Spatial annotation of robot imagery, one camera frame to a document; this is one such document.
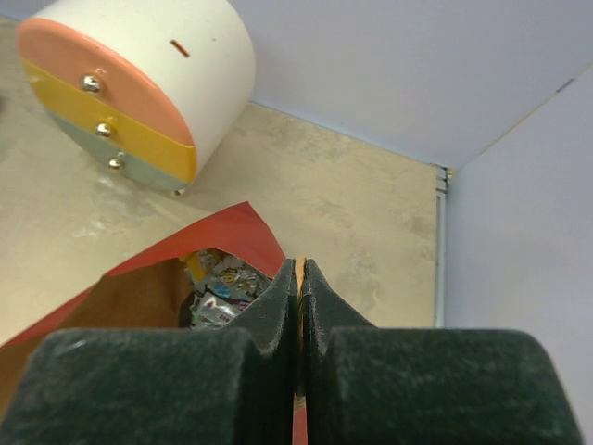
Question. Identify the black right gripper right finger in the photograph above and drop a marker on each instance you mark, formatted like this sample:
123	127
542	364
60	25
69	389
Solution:
370	385

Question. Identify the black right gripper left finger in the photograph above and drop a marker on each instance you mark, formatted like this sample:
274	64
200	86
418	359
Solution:
231	385

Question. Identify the red brown paper bag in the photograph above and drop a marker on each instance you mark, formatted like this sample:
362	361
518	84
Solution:
148	290

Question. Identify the silver foil snack packet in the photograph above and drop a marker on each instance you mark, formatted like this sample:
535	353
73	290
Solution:
222	286

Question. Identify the round white mini drawer chest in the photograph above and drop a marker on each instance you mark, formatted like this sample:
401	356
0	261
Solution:
147	88

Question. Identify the aluminium side rail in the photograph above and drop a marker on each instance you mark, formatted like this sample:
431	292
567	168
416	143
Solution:
442	182

